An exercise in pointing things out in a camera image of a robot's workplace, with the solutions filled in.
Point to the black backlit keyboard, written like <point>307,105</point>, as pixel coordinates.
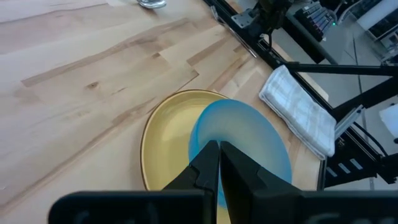
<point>314,18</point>

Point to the grey keyboard desk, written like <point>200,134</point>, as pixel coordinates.
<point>311,46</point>

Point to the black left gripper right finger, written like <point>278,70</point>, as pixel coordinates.
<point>242,186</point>

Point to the white checked cloth napkin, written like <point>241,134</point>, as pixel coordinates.
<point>298,112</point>

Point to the blue plate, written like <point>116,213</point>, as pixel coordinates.
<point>242,124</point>

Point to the clear drinking glass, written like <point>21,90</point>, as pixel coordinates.
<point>152,3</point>

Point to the black aluminium table frame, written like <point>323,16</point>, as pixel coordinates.
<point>342,69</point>

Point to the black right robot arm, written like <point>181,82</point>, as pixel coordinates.
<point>267,14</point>

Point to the yellow ceramic plate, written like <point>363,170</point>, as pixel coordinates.
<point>168,140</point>

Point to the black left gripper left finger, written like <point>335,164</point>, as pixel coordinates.
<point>199,174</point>

